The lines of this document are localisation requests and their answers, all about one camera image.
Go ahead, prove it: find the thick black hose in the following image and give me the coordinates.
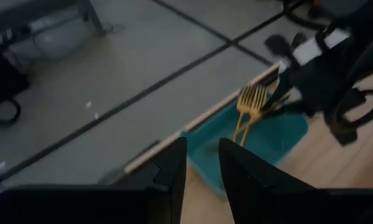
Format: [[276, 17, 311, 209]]
[[282, 0, 331, 30]]

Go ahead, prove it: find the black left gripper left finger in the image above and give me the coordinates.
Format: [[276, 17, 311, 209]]
[[123, 136, 188, 224]]

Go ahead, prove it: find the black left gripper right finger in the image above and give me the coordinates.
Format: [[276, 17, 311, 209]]
[[218, 138, 331, 224]]

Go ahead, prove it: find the gold fork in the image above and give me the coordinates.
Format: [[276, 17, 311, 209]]
[[239, 84, 269, 147], [232, 86, 256, 144]]

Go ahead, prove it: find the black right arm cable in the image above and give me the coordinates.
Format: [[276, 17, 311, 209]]
[[328, 88, 373, 147]]

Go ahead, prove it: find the white rounded floor object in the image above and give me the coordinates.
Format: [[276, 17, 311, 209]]
[[6, 9, 85, 62]]

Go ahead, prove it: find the teal plastic bin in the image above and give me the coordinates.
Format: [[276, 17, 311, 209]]
[[180, 95, 309, 197]]

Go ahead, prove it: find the coiled black floor cable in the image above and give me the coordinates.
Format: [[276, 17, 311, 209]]
[[0, 98, 22, 129]]

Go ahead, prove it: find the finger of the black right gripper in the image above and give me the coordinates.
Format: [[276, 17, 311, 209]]
[[260, 96, 300, 113], [270, 73, 292, 104]]

